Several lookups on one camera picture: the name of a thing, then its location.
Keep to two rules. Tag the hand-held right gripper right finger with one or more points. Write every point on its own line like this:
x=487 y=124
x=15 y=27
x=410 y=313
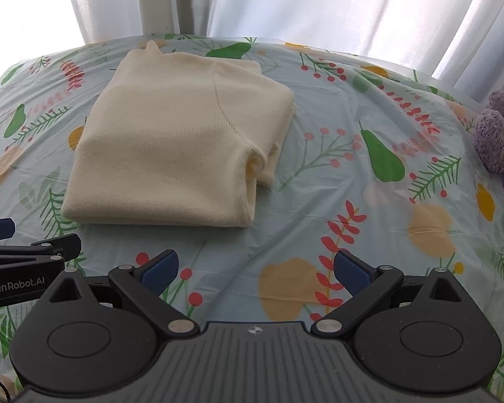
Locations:
x=353 y=273

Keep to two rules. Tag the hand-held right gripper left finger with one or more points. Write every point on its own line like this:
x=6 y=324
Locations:
x=159 y=270

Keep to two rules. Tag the cream knit sweater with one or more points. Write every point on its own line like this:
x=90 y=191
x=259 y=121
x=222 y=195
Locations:
x=168 y=142

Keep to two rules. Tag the floral printed bed sheet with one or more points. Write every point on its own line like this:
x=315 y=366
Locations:
x=319 y=176

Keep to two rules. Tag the purple plush toy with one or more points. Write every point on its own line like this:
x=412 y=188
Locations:
x=497 y=142

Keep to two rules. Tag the white curtain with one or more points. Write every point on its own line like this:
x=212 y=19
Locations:
x=319 y=0

